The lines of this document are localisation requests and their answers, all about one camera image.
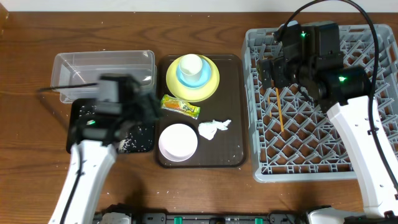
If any grey dishwasher rack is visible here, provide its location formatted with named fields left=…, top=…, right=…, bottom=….
left=242, top=24, right=397, bottom=183

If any pile of rice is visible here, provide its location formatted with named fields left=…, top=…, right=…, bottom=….
left=118, top=139, right=130, bottom=154

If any light blue bowl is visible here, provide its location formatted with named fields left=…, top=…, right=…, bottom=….
left=176, top=59, right=211, bottom=88

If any clear plastic bin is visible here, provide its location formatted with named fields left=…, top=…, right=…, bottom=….
left=51, top=50, right=157, bottom=93

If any green snack wrapper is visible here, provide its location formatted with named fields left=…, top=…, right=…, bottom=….
left=160, top=95, right=200, bottom=119

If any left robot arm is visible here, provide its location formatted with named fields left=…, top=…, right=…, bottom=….
left=49, top=73, right=160, bottom=223

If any white tissue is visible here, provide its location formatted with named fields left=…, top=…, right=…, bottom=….
left=198, top=119, right=231, bottom=140

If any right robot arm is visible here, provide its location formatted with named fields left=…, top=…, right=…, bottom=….
left=257, top=44, right=397, bottom=223

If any cream plastic cup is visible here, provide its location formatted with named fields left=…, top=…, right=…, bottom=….
left=178, top=54, right=203, bottom=82

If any white pink bowl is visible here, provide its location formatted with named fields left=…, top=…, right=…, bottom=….
left=158, top=124, right=198, bottom=162

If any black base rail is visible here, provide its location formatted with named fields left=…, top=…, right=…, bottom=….
left=93, top=212, right=312, bottom=224

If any black tray bin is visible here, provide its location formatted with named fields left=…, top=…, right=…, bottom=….
left=66, top=98, right=155, bottom=154

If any yellow plate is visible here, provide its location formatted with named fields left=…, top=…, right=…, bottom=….
left=165, top=55, right=220, bottom=103

